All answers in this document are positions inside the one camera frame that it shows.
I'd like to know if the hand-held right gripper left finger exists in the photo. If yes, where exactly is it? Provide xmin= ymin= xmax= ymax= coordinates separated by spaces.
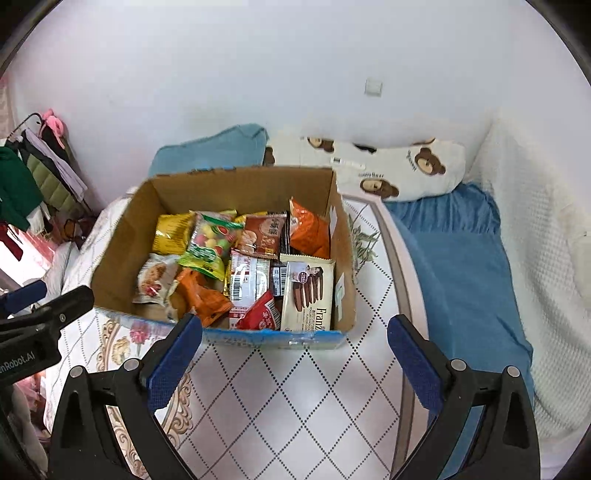
xmin=48 ymin=314 xmax=204 ymax=480

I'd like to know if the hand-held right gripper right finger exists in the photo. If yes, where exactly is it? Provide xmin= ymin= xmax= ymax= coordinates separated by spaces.
xmin=387 ymin=314 xmax=541 ymax=480

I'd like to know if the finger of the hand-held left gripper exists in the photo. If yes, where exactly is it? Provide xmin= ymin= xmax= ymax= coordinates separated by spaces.
xmin=0 ymin=280 xmax=48 ymax=317
xmin=28 ymin=285 xmax=95 ymax=333

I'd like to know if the orange snack packet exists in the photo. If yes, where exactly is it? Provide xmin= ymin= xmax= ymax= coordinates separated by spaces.
xmin=288 ymin=198 xmax=331 ymax=260
xmin=175 ymin=268 xmax=233 ymax=328

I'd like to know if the beige cookie snack packet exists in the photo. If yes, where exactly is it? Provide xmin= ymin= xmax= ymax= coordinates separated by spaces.
xmin=133 ymin=253 xmax=181 ymax=306

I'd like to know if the white red barcode snack packet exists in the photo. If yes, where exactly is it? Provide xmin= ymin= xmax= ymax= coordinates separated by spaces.
xmin=228 ymin=249 xmax=271 ymax=319

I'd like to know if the green candy packet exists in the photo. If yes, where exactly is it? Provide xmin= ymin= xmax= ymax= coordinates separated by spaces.
xmin=178 ymin=210 xmax=244 ymax=281

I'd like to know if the cream chocolate biscuit packet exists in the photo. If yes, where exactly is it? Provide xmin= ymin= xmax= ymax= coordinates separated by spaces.
xmin=279 ymin=253 xmax=336 ymax=333

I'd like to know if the brown red snack packet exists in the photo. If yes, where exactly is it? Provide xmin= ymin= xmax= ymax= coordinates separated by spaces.
xmin=235 ymin=211 xmax=288 ymax=260

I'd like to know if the brown cardboard box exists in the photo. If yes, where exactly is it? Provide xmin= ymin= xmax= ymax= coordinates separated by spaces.
xmin=91 ymin=166 xmax=356 ymax=352

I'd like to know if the white crumpled garment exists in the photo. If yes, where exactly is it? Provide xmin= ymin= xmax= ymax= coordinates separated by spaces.
xmin=44 ymin=242 xmax=79 ymax=296

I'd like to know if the dark red garment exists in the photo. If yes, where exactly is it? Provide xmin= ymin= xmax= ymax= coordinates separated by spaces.
xmin=0 ymin=222 xmax=24 ymax=261

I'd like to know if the blue bed sheet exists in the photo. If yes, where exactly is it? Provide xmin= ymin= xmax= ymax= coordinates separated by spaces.
xmin=385 ymin=182 xmax=534 ymax=467

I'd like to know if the dark green garment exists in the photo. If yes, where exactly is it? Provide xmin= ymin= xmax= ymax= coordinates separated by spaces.
xmin=0 ymin=147 xmax=44 ymax=232

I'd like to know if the olive puffer jacket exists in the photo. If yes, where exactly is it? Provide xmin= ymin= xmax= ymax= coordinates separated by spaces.
xmin=25 ymin=145 xmax=70 ymax=208

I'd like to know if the white diamond pattern quilt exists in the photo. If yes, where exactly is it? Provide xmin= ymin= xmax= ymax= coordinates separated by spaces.
xmin=44 ymin=194 xmax=416 ymax=480

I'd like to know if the pale grey garment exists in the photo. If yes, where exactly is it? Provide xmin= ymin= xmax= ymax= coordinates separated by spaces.
xmin=23 ymin=129 xmax=88 ymax=199

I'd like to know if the white knitted blanket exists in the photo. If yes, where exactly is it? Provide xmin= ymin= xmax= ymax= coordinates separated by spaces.
xmin=462 ymin=117 xmax=591 ymax=467

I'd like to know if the white bear print pillow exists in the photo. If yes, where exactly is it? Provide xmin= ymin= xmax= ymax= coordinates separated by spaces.
xmin=265 ymin=131 xmax=466 ymax=202

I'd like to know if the blue pillow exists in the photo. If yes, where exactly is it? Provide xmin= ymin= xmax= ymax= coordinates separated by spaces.
xmin=148 ymin=123 xmax=269 ymax=178

